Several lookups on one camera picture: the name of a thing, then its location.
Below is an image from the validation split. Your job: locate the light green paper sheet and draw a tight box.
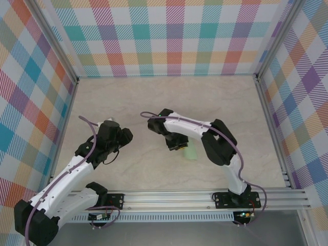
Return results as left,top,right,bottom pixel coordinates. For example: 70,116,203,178
182,140,198,161

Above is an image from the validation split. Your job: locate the grey metal panel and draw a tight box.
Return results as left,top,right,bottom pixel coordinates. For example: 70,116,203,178
51,220,308,246

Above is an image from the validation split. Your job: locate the thin black left gripper cable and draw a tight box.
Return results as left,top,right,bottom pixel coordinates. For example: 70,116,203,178
101,150,121,166

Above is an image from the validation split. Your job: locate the aluminium side rail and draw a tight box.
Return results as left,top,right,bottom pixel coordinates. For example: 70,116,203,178
255,75,293,190
45,79,80,193

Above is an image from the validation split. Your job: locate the aluminium mounting rail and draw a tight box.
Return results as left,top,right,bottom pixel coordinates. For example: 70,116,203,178
65,188,312,212

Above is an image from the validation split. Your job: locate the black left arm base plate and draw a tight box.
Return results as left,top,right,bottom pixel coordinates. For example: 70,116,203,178
105,192,126,211

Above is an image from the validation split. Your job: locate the perforated metal cable duct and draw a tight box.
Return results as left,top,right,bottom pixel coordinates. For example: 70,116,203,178
61,214,235,222

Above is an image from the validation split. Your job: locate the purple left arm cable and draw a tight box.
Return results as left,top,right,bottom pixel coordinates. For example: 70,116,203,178
24,115,121,246

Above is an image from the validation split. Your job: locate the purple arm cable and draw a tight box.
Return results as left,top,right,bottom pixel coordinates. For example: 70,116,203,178
24,115,121,246
140,111,268,228

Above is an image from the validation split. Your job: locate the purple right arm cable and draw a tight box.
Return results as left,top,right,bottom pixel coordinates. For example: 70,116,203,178
140,111,268,228

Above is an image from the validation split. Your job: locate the aluminium frame post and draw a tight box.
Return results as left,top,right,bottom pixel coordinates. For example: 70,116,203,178
25,0,80,85
255,0,305,83

